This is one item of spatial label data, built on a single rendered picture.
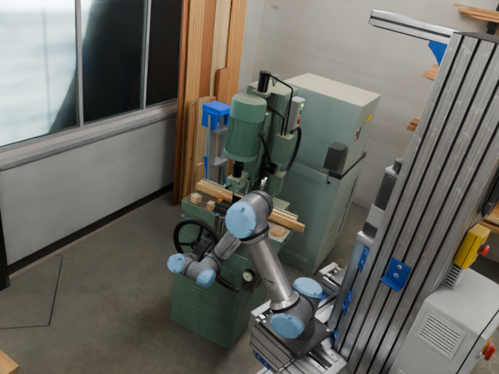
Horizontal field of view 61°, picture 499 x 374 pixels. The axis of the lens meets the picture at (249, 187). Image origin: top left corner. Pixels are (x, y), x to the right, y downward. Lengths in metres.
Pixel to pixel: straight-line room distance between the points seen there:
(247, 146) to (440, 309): 1.15
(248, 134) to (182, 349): 1.37
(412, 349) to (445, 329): 0.17
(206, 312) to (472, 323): 1.59
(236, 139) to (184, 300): 1.11
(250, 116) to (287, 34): 2.57
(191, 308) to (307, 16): 2.99
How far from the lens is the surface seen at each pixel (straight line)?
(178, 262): 1.76
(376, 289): 1.70
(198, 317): 2.75
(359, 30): 4.31
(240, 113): 2.08
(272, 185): 2.40
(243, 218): 1.44
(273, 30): 4.64
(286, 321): 1.58
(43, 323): 2.95
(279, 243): 2.16
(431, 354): 1.66
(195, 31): 3.54
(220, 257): 1.81
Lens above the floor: 2.12
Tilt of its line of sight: 28 degrees down
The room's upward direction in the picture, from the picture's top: 11 degrees clockwise
